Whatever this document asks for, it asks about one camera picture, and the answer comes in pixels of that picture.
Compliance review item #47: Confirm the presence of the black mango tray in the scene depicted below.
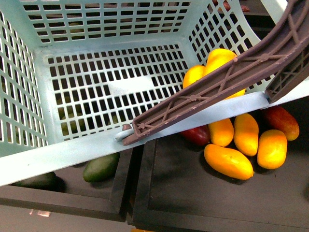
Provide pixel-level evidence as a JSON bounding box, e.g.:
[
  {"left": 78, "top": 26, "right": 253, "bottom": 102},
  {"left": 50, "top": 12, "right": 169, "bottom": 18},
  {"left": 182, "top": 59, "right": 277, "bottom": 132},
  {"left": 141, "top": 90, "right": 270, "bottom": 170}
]
[{"left": 132, "top": 97, "right": 309, "bottom": 232}]

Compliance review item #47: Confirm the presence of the light blue plastic basket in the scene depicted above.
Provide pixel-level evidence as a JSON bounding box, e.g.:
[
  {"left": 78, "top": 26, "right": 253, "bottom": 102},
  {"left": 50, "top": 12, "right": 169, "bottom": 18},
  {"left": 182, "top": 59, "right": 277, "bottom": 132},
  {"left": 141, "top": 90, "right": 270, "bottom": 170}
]
[{"left": 0, "top": 0, "right": 295, "bottom": 186}]

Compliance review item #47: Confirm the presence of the yellow lemon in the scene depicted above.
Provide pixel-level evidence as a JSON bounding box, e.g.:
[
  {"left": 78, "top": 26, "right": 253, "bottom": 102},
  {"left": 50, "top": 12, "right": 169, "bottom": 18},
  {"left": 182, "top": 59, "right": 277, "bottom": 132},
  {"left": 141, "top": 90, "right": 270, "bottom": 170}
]
[{"left": 183, "top": 65, "right": 205, "bottom": 88}]

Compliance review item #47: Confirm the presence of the dark green mango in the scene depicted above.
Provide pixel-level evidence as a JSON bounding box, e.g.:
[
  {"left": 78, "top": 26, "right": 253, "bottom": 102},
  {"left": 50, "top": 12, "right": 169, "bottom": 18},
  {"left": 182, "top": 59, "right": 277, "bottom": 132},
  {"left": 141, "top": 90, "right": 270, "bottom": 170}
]
[{"left": 11, "top": 172, "right": 61, "bottom": 190}]

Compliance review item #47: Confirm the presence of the yellow mango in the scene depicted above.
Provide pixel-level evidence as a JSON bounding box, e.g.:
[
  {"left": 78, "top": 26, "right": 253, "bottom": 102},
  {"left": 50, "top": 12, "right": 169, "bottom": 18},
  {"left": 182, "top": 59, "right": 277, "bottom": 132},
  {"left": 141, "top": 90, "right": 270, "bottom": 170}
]
[
  {"left": 202, "top": 48, "right": 246, "bottom": 100},
  {"left": 234, "top": 113, "right": 259, "bottom": 157},
  {"left": 208, "top": 118, "right": 234, "bottom": 147},
  {"left": 204, "top": 144, "right": 254, "bottom": 180},
  {"left": 257, "top": 130, "right": 287, "bottom": 170}
]

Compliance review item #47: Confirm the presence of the dark red mango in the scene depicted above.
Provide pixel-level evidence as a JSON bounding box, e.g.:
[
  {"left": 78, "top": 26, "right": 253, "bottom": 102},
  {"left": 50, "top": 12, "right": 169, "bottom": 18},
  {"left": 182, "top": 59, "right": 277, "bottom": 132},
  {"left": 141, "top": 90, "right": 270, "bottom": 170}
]
[{"left": 180, "top": 125, "right": 211, "bottom": 146}]

